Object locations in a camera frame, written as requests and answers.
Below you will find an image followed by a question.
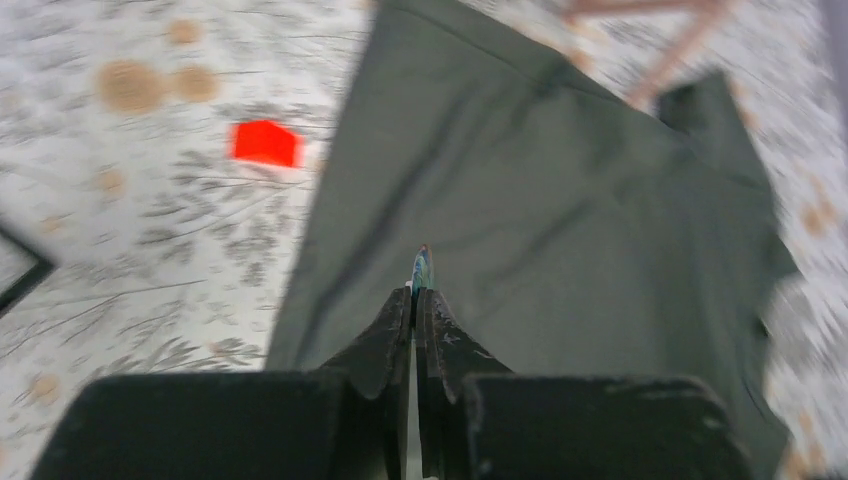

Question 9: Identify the red house-shaped toy block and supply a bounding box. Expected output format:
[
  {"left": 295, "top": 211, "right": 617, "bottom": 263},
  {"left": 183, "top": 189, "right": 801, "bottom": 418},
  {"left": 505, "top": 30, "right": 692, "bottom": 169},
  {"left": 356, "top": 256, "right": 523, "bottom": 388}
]
[{"left": 230, "top": 120, "right": 302, "bottom": 168}]

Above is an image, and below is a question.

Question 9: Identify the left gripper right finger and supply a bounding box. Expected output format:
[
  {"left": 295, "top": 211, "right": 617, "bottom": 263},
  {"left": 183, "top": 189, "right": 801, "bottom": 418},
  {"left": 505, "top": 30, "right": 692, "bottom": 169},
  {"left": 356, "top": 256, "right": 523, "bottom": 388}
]
[{"left": 415, "top": 288, "right": 514, "bottom": 479}]

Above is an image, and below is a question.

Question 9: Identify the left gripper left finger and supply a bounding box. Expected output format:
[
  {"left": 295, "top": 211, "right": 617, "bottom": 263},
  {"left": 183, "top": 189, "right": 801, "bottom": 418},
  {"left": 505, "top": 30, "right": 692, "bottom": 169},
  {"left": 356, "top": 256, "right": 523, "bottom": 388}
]
[{"left": 321, "top": 287, "right": 412, "bottom": 479}]

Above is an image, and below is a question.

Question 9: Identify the round brooch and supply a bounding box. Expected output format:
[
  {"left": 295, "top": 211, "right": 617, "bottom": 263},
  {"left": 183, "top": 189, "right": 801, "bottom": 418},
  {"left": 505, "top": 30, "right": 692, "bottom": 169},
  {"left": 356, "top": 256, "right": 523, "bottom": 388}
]
[{"left": 410, "top": 244, "right": 435, "bottom": 296}]

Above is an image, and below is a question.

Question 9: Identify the black frame display box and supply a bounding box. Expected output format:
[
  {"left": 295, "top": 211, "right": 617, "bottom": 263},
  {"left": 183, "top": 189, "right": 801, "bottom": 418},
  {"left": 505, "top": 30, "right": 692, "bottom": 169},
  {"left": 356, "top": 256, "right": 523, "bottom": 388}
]
[{"left": 1, "top": 221, "right": 56, "bottom": 316}]

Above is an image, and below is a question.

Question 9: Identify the dark grey t-shirt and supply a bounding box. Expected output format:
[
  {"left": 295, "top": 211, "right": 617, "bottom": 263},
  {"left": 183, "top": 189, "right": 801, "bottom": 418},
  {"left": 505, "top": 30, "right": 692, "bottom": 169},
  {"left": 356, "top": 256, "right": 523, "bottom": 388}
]
[{"left": 265, "top": 1, "right": 796, "bottom": 479}]

